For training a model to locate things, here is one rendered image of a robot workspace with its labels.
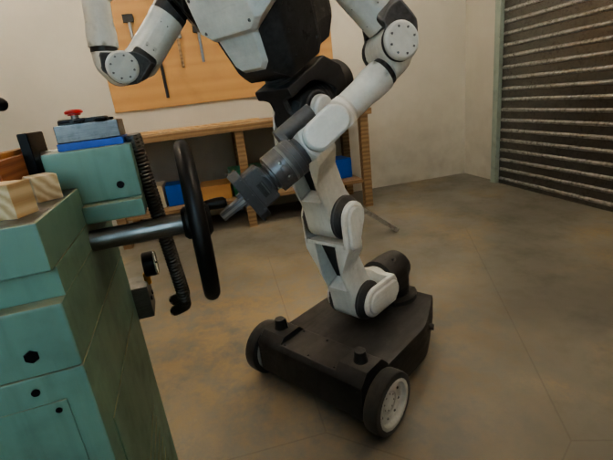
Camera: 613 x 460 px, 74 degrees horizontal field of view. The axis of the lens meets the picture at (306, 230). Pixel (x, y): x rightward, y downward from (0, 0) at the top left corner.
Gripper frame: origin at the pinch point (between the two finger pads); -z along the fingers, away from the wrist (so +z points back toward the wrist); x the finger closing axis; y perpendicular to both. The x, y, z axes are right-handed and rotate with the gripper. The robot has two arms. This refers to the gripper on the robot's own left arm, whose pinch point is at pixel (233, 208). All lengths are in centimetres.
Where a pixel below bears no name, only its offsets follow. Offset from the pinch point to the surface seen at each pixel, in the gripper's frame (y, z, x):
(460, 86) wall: -294, 248, -113
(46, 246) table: 33.6, -18.1, 17.3
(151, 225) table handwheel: 13.3, -11.9, 9.3
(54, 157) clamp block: 11.8, -15.5, 27.0
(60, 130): 10.8, -12.0, 29.7
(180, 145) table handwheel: 16.6, 0.9, 16.5
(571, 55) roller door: -161, 247, -104
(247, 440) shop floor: -24, -46, -64
